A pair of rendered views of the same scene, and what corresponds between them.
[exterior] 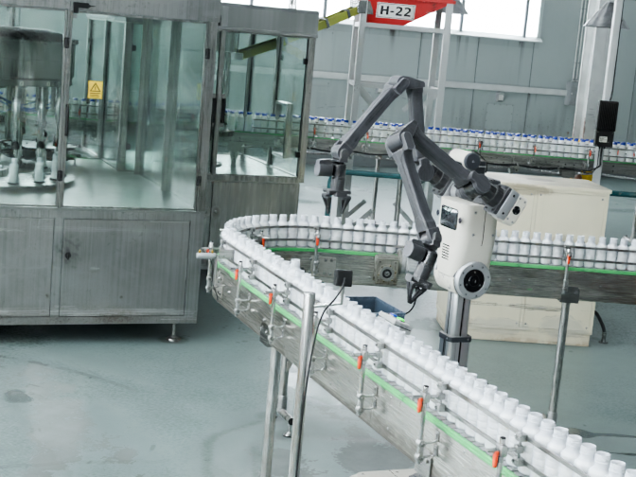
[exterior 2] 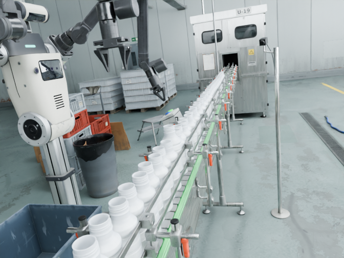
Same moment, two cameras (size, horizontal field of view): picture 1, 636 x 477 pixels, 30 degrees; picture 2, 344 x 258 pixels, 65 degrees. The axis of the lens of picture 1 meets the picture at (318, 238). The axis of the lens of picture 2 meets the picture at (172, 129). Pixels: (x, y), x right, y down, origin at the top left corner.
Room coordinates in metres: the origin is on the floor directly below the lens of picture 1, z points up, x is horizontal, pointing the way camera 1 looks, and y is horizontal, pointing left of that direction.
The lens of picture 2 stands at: (5.43, 0.63, 1.42)
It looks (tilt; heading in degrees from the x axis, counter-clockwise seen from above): 15 degrees down; 218
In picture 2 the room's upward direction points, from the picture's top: 7 degrees counter-clockwise
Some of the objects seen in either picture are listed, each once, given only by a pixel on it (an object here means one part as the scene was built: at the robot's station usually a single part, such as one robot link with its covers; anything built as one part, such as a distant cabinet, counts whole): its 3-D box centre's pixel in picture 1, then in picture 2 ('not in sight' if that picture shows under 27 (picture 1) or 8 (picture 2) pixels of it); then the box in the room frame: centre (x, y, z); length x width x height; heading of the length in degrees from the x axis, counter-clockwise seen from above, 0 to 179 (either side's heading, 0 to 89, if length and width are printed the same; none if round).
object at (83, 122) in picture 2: not in sight; (63, 123); (3.64, -2.49, 0.78); 0.61 x 0.41 x 0.22; 29
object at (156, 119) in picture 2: not in sight; (155, 128); (1.91, -2.54, 0.21); 0.61 x 0.47 x 0.41; 76
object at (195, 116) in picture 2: (330, 311); (194, 125); (4.37, -0.07, 1.08); 0.06 x 0.06 x 0.17
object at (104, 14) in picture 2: (337, 170); (108, 12); (4.81, -0.06, 1.57); 0.07 x 0.06 x 0.07; 114
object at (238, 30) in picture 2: not in sight; (232, 65); (-0.34, -2.01, 1.05); 1.60 x 1.40 x 2.10; 22
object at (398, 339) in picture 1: (397, 356); (208, 102); (3.82, -0.30, 1.08); 0.06 x 0.06 x 0.17
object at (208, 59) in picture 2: not in sight; (208, 61); (0.53, -2.11, 1.22); 0.23 x 0.03 x 0.32; 112
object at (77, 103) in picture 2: not in sight; (59, 106); (3.64, -2.48, 1.00); 0.61 x 0.41 x 0.22; 30
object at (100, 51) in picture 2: (339, 203); (109, 57); (4.81, -0.08, 1.44); 0.07 x 0.07 x 0.09; 23
